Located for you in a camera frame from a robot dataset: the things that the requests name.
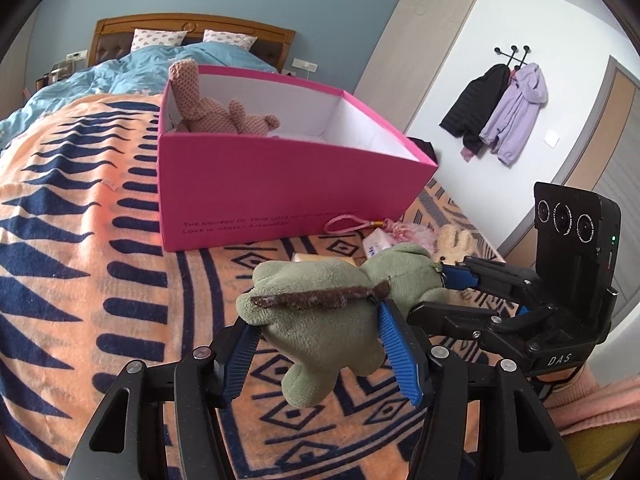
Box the white patterned pillow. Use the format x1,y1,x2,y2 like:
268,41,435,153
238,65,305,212
202,30,257,51
131,28,188,53

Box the black wall coat hooks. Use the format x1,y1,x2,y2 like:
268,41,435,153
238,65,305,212
494,45,532,68

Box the person's right forearm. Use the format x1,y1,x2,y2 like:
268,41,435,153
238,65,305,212
542,360,640,433

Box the pink cardboard box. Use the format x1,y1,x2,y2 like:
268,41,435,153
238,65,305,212
157,65,440,252

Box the beige wardrobe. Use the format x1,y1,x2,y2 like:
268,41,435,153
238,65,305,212
354,0,486,131

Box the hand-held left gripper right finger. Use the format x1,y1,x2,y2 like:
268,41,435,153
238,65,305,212
377,300,581,480

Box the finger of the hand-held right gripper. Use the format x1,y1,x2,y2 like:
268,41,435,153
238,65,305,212
440,255,557,311
406,301,542,345

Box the beige bunny plush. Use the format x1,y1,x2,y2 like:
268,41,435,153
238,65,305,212
432,225,476,266

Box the brown plush bear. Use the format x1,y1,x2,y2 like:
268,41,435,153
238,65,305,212
167,59,281,137

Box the light blue duvet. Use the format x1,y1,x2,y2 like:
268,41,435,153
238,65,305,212
0,42,278,153

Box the white tissue packet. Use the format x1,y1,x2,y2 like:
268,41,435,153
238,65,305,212
362,232,401,260

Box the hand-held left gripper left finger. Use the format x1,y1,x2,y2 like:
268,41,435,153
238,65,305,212
65,320,263,480

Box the black jacket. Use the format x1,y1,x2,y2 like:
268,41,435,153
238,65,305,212
439,64,512,153

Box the orange navy patterned blanket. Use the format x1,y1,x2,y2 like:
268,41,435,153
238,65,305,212
0,92,566,480

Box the wooden bed headboard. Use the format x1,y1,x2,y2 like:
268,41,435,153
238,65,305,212
92,13,297,72

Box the pink fluffy toy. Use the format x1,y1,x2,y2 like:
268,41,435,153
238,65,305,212
390,220,441,251

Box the black bag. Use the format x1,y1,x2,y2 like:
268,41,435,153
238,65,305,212
407,136,441,163

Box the grey framed wooden door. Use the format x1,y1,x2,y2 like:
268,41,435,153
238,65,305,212
500,55,640,321

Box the lilac hoodie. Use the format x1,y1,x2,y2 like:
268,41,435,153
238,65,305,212
479,62,548,166

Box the person's yellow clothing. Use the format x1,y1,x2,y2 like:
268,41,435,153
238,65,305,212
560,422,640,480

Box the pink tassel cord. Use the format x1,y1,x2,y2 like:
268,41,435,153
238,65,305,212
324,214,401,235

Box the green plush toy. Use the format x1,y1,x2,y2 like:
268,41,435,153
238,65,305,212
236,242,448,408

